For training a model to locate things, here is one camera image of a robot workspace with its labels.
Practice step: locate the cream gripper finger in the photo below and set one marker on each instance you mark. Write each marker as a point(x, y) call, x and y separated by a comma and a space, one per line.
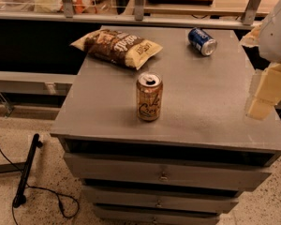
point(251, 39)

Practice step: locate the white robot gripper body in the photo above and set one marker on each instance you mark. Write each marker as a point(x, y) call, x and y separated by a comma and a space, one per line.
point(276, 38)

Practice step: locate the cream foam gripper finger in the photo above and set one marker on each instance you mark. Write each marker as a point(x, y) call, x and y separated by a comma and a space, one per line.
point(264, 92)

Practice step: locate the blue pepsi can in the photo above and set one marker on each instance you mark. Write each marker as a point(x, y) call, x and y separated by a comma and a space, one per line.
point(202, 41)

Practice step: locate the orange la croix can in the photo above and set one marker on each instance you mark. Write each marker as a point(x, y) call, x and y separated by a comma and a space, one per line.
point(149, 96)

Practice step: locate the grey drawer cabinet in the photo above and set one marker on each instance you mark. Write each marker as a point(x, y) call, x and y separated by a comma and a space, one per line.
point(190, 165)

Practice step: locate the brown yellow chip bag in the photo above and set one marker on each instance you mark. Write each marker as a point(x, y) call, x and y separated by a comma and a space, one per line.
point(117, 47)

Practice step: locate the grey metal railing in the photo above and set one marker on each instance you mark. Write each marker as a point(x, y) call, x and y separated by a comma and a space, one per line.
point(138, 18)

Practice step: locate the grey lower ledge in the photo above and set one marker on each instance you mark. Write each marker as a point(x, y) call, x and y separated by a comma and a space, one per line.
point(35, 83)

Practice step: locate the black stand leg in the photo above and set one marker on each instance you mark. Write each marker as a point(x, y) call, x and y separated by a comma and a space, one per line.
point(19, 197)

